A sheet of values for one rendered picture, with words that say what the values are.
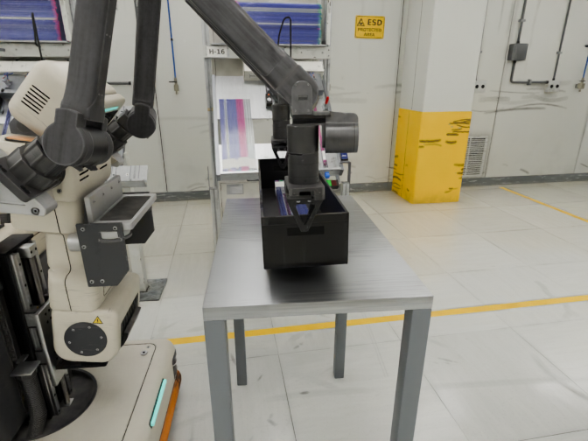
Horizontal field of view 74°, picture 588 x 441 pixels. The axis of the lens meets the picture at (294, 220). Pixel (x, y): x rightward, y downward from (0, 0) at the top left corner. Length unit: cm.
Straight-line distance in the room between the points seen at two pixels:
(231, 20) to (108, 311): 75
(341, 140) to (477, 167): 438
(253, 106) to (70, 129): 171
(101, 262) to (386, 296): 65
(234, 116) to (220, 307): 170
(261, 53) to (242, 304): 45
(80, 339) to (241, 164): 129
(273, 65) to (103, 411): 109
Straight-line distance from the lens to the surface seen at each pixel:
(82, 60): 82
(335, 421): 164
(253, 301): 77
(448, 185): 424
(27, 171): 86
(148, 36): 118
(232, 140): 223
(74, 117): 79
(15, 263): 121
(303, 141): 69
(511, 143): 522
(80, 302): 111
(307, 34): 258
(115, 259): 100
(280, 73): 70
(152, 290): 251
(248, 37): 73
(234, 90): 249
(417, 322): 85
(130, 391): 143
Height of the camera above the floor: 120
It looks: 20 degrees down
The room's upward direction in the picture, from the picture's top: straight up
